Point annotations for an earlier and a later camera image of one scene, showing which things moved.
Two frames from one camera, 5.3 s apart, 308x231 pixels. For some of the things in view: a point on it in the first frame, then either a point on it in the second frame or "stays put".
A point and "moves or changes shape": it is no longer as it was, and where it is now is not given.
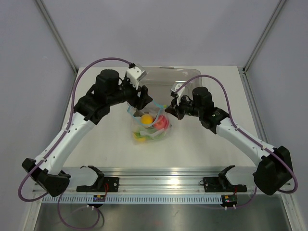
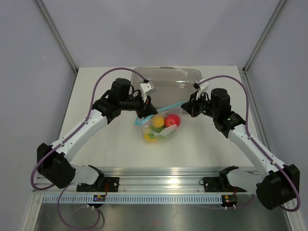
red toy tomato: [162, 122] → [171, 119]
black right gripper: [175, 109] → [191, 106]
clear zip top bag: [150, 123] moves or changes shape
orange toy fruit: [147, 119] → [159, 121]
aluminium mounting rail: [162, 181] stays put
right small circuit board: [229, 200] stays put
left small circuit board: [99, 198] stays put
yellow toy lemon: [139, 139] → [151, 140]
